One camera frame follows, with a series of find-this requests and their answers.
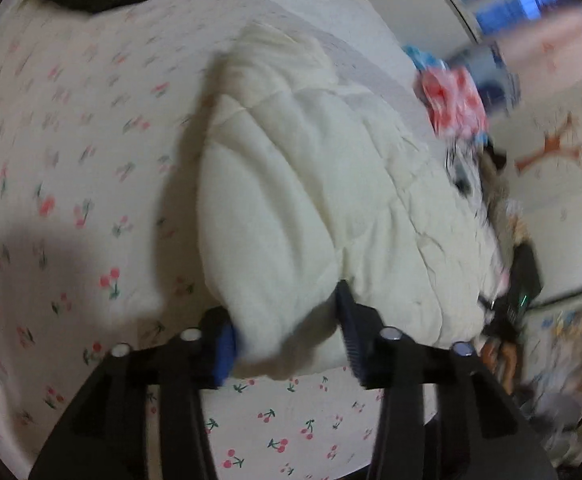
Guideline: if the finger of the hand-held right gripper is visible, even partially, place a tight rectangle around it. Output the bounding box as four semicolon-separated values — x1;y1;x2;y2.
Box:
477;292;503;322

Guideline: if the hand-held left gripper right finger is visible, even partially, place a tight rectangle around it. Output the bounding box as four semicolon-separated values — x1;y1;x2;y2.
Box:
335;280;557;480

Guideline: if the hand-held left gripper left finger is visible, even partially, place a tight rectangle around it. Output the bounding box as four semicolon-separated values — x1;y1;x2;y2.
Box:
28;307;237;480

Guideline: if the white quilted duvet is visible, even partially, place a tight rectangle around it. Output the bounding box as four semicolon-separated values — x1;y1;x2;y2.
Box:
196;22;511;381

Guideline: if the pile of mixed clothes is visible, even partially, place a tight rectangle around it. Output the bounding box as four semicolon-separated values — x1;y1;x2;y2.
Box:
444;132;527;251

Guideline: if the person's right hand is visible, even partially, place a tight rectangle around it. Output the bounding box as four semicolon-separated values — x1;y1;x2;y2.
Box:
480;337;522;396

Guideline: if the blurred colourful clutter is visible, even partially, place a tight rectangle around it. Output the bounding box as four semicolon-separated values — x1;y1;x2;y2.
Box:
518;300;582;467

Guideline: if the red patterned cloth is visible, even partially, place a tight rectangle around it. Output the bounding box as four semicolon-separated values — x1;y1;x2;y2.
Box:
416;66;489;141

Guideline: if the dark blue printed object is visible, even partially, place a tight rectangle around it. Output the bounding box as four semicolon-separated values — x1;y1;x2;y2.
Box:
448;40;522;116

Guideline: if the cherry print bed sheet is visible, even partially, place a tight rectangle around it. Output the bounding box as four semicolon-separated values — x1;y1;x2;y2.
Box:
0;0;452;480

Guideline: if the light blue cloth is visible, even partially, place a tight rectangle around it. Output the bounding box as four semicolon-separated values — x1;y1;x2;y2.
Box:
403;44;449;72

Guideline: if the white blanket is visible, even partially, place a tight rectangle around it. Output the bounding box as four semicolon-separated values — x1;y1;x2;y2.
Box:
171;0;424;128

